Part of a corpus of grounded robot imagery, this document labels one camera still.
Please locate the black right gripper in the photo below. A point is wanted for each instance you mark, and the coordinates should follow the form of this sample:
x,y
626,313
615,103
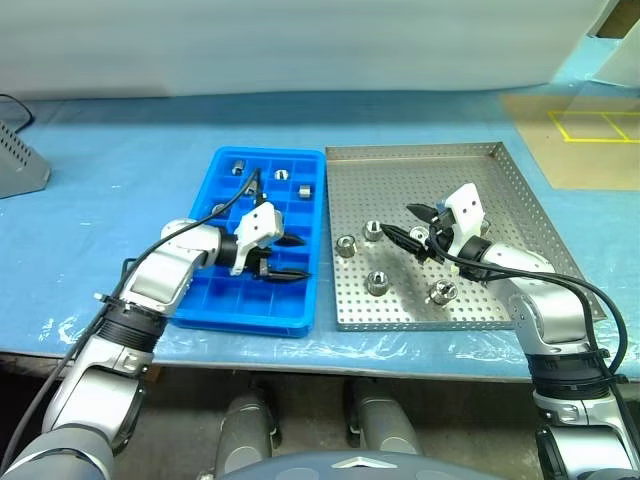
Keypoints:
x,y
439,240

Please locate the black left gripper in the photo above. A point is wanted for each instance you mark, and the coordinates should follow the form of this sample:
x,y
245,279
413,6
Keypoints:
x,y
264,252

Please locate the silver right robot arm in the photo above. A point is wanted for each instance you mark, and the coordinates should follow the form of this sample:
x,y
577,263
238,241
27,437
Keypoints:
x,y
550,310

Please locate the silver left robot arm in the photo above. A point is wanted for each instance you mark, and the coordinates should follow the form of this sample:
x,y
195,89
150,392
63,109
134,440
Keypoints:
x,y
160,280

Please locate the blue compartment tray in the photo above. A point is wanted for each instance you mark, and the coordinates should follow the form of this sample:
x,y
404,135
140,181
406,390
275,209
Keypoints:
x,y
300,300

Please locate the grey perforated metal box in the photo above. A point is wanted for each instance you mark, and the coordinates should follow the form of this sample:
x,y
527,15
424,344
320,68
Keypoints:
x,y
20,165

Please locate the perforated metal tray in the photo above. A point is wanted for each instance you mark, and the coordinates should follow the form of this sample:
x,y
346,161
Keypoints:
x,y
380,185

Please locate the grey left robot leg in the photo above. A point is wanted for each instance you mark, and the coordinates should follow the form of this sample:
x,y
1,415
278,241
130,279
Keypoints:
x,y
245,430

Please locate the grey robot leg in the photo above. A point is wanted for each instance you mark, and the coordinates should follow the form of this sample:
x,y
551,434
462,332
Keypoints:
x,y
245,430
382,425

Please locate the grey right robot leg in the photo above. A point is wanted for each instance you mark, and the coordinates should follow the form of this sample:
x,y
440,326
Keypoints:
x,y
382,425

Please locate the blue plastic table cover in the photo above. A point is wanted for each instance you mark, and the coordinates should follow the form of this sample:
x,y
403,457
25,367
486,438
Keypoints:
x,y
125,150

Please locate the dark grey robot torso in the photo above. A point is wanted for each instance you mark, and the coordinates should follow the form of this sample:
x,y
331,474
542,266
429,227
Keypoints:
x,y
350,467

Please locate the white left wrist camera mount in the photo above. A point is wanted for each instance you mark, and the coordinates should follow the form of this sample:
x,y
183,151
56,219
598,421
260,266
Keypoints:
x,y
257,222

